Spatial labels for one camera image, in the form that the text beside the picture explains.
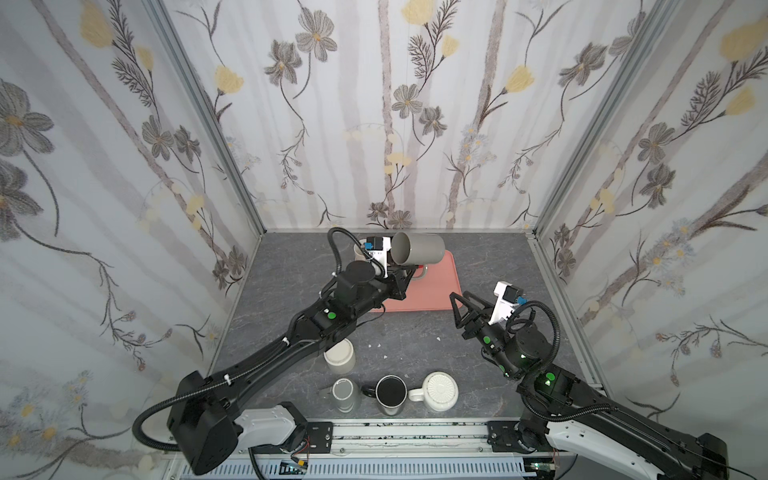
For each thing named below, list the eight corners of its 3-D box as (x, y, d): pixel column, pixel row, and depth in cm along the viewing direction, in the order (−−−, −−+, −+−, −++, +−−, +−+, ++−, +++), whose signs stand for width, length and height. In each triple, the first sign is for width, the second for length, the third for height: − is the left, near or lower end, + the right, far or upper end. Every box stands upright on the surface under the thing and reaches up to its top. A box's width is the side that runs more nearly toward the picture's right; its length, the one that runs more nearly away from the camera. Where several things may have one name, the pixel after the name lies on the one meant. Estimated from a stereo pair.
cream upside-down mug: (336, 380, 85) (333, 371, 79) (326, 362, 88) (322, 352, 82) (360, 364, 88) (358, 354, 82) (349, 347, 91) (347, 336, 85)
